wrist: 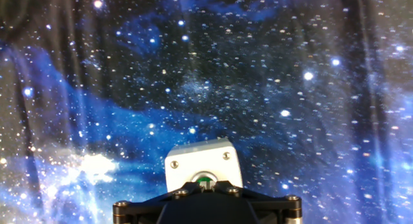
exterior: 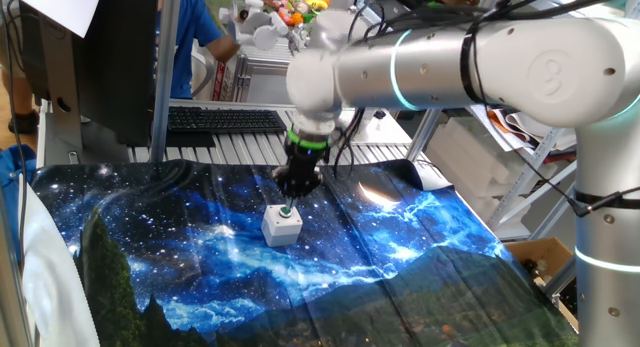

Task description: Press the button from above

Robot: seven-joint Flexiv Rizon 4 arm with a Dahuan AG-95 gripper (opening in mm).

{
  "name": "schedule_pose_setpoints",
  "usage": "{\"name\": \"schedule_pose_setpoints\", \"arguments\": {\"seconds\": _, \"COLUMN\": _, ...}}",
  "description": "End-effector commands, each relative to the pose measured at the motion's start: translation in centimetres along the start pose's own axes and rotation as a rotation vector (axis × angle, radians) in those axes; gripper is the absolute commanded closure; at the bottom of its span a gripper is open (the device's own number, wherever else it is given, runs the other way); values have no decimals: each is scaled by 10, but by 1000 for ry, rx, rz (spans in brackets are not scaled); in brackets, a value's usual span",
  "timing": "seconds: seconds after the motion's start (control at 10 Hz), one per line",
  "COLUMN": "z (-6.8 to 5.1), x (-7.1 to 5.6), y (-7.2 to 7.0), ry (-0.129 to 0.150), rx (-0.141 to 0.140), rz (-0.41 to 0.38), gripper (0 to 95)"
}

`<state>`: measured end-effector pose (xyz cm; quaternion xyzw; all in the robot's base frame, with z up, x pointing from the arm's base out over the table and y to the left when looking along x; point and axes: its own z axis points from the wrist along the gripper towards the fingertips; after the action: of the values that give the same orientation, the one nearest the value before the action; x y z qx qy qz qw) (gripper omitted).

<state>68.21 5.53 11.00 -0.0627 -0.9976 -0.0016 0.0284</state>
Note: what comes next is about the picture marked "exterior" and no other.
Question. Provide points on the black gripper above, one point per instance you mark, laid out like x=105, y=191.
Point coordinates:
x=306, y=159

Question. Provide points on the white box with green button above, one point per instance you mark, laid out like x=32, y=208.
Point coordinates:
x=280, y=232

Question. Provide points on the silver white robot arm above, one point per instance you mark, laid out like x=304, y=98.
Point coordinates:
x=500, y=67

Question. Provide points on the bare person forearm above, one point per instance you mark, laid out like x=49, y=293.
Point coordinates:
x=225, y=48

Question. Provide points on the black keyboard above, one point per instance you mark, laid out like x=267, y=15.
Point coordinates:
x=225, y=121

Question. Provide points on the small black computer mouse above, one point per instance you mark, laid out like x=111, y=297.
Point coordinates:
x=380, y=114

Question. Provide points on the starry night printed cloth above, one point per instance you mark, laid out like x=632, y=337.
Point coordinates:
x=200, y=237

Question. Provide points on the black mouse pad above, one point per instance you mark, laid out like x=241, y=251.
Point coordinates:
x=190, y=139

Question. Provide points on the white haptic control device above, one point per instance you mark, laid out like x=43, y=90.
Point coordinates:
x=260, y=24

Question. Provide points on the orange plush toy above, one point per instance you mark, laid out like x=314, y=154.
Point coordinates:
x=297, y=18

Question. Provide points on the white foam blocks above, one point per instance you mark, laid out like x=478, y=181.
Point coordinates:
x=465, y=157

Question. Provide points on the person in blue shirt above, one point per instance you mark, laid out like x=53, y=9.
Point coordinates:
x=192, y=37

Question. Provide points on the black computer monitor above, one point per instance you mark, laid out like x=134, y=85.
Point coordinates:
x=115, y=62

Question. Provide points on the grey metal shelf rack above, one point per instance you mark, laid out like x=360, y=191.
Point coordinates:
x=525, y=179

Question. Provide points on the papers and fabric sheets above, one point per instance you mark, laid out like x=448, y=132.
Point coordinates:
x=530, y=132

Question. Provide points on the brown cardboard box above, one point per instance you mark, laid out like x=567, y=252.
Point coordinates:
x=545, y=249

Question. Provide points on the white fabric sheet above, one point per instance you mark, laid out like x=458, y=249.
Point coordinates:
x=50, y=287

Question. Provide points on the black shoe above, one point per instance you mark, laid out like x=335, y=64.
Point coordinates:
x=25, y=122

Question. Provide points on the blue fabric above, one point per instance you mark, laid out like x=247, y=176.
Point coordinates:
x=12, y=177

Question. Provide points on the white paper sheet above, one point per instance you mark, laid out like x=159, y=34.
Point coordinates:
x=60, y=7

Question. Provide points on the aluminium vertical post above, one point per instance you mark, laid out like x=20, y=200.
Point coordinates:
x=165, y=87

